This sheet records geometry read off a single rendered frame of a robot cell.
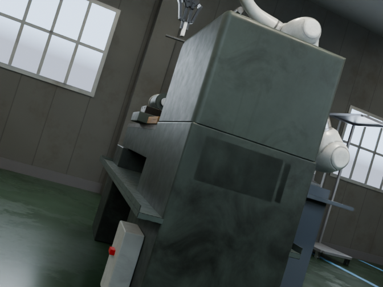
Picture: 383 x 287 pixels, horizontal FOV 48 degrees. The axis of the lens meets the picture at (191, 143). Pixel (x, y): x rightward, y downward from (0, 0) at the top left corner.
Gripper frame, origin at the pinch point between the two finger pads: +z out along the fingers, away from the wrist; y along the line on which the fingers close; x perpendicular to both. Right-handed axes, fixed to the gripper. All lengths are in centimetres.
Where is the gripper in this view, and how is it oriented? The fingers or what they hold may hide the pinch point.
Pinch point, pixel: (183, 29)
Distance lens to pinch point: 214.3
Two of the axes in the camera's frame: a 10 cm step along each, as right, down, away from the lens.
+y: -9.3, -2.4, -2.7
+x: 2.6, 0.5, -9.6
